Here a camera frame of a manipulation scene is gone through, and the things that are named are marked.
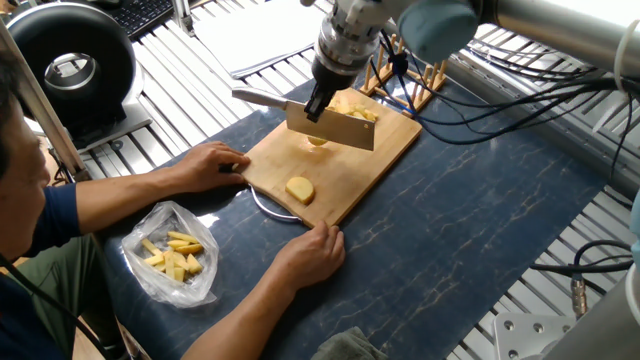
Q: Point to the thin cut potato slice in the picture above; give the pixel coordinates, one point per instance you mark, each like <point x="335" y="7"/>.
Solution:
<point x="345" y="104"/>
<point x="358" y="110"/>
<point x="370" y="116"/>

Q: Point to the olive trousers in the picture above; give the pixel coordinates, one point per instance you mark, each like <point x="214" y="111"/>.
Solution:
<point x="55" y="300"/>

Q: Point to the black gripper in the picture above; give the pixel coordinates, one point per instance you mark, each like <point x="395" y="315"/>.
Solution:
<point x="342" y="58"/>

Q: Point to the bamboo cutting board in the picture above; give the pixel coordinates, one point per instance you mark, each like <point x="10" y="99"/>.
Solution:
<point x="375" y="175"/>

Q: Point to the person's left hand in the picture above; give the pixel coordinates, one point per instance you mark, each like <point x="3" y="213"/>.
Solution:
<point x="210" y="165"/>

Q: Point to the steel cleaver knife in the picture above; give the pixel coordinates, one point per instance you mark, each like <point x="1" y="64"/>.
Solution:
<point x="340" y="130"/>

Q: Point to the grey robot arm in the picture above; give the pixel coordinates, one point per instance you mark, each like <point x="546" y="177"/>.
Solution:
<point x="560" y="25"/>

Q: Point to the metal mounting plate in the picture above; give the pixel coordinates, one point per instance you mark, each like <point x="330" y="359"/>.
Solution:
<point x="535" y="340"/>

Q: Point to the dark blue marble mat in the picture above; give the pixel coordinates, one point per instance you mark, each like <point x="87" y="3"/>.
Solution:
<point x="460" y="230"/>

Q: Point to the white sheet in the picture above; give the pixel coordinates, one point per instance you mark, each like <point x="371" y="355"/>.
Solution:
<point x="250" y="35"/>

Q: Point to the wooden knife rack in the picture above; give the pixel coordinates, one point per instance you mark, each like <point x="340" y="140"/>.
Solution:
<point x="410" y="85"/>

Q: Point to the grey-green cloth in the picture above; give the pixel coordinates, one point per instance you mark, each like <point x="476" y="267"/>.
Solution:
<point x="345" y="345"/>

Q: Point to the person's right hand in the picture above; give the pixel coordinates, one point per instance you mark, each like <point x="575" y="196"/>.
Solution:
<point x="312" y="255"/>

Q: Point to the person's left forearm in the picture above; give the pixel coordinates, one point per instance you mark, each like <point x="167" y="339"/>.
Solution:
<point x="110" y="198"/>

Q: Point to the plastic bag of potato sticks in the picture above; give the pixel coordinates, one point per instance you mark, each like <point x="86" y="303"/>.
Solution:
<point x="165" y="255"/>

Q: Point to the wooden pole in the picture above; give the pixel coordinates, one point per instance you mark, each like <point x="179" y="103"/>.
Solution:
<point x="40" y="105"/>

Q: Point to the person's right forearm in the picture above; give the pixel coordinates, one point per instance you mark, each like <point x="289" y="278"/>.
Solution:
<point x="235" y="328"/>

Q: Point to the black keyboard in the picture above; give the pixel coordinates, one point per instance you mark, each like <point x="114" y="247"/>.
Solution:
<point x="140" y="15"/>

